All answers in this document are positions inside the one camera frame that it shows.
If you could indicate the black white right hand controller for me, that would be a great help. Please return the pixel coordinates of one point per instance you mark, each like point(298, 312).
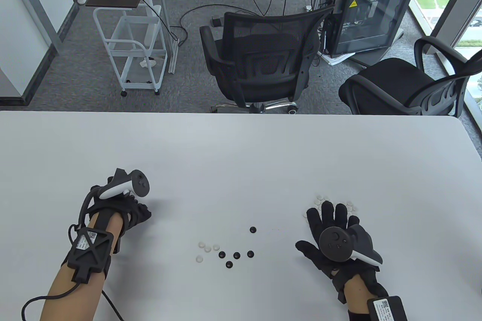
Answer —
point(335, 244)

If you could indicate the person's left hand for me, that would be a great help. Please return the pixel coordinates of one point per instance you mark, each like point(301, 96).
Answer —
point(133, 213)

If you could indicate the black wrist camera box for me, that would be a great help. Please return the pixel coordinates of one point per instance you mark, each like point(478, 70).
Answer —
point(388, 309)
point(90, 253)

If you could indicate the black white left hand controller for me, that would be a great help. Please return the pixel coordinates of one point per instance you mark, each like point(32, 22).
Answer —
point(141, 183)

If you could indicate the black office chair curved armrests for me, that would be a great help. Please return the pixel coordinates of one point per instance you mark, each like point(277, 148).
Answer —
point(388, 76)

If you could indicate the black mesh office chair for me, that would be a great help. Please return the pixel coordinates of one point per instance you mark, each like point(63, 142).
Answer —
point(263, 27)

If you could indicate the group of white Go stones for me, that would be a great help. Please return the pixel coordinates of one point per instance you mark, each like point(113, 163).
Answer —
point(322, 197)

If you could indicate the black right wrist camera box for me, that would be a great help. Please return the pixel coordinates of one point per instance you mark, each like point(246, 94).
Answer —
point(388, 309)

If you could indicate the white rolling cart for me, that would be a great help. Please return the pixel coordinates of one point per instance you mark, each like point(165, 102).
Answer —
point(141, 29)

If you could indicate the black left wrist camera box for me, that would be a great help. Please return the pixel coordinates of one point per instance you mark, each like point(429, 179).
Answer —
point(90, 253)

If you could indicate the aluminium profile rods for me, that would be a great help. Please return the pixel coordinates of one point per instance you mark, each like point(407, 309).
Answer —
point(163, 5)

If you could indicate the black white hand controller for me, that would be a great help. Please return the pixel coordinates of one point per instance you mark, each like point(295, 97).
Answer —
point(335, 244)
point(141, 183)

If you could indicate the pile of mixed Go stones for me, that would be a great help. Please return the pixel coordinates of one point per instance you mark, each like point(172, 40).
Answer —
point(236, 255)

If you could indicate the black glass computer tower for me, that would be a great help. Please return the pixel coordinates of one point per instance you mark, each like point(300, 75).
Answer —
point(369, 16)

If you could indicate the white crumpled tissue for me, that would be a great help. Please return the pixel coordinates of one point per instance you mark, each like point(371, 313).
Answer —
point(147, 62)

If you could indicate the person's left forearm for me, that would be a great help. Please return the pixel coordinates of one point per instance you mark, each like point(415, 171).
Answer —
point(111, 223)

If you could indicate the person's right hand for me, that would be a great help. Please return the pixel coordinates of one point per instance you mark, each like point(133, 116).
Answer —
point(318, 228)

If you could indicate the black power adapter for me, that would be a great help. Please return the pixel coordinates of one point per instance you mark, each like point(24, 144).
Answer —
point(216, 21)

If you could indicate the white papers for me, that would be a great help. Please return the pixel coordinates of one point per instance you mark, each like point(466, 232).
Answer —
point(335, 59)

